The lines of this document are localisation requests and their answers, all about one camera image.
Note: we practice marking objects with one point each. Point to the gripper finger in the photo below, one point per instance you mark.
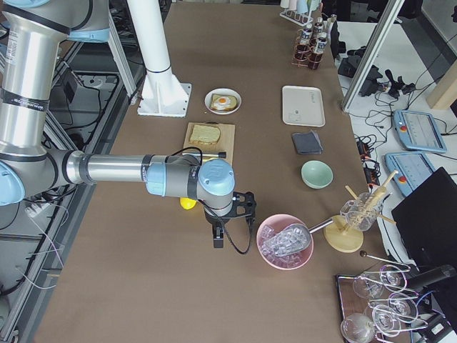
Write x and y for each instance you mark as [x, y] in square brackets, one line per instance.
[218, 237]

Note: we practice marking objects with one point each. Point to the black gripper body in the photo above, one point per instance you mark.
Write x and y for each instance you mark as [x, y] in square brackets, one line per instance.
[215, 221]

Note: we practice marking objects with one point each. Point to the plain bread slice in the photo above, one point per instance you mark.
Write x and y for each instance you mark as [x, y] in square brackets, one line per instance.
[205, 134]

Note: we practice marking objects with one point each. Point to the cream rectangular tray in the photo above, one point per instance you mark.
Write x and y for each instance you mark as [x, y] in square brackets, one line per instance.
[302, 106]

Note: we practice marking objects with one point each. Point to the wine glass rack tray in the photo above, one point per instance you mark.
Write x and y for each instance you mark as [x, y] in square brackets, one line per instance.
[389, 326]

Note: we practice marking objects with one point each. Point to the yellow lemon outer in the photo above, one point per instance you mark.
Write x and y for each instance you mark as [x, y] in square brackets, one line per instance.
[187, 203]

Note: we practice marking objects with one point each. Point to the steel muddler black tip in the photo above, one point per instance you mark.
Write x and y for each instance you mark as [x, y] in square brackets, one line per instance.
[207, 155]

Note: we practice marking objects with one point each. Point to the metal ice scoop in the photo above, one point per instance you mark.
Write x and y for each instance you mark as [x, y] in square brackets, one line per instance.
[293, 239]

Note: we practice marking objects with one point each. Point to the wooden cutting board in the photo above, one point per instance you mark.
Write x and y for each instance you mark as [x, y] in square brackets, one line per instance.
[225, 143]

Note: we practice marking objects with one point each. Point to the pink bowl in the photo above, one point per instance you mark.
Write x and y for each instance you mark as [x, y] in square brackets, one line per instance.
[273, 225]

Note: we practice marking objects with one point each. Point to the green ceramic bowl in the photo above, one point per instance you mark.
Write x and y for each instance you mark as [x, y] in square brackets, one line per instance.
[316, 174]

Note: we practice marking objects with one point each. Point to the fried egg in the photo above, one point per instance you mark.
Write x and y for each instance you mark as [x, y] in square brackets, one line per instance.
[223, 102]

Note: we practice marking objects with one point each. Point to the wooden mug tree stand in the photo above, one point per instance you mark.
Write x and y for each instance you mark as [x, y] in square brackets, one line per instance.
[344, 238]

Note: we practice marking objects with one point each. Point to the white round plate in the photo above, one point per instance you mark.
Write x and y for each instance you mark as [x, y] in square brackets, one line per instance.
[223, 91]

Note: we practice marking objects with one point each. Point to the grey folded cloth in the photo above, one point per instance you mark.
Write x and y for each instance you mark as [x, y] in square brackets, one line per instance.
[307, 143]

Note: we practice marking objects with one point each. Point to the bread slice under egg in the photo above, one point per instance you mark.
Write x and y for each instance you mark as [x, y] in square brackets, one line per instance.
[234, 102]

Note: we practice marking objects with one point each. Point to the glass mug on stand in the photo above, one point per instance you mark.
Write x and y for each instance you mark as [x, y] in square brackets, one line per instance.
[357, 215]

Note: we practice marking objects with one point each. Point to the bottle with white cap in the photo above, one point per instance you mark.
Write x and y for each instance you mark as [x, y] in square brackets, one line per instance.
[306, 34]

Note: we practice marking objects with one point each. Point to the black laptop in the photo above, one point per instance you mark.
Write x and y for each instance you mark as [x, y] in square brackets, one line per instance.
[426, 221]

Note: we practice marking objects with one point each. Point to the white cup rack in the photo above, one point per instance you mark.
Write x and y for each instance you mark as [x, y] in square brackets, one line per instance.
[299, 11]

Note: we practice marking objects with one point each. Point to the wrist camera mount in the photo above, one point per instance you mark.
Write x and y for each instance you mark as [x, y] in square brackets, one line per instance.
[243, 206]

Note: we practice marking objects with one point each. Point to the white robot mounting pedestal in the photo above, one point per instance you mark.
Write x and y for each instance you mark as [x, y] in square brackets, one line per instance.
[162, 94]

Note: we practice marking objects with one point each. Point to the copper wire bottle rack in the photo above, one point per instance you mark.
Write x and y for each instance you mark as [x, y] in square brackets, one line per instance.
[303, 56]

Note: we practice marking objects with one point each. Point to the aluminium frame post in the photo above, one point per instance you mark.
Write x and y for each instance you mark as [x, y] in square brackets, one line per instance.
[372, 48]

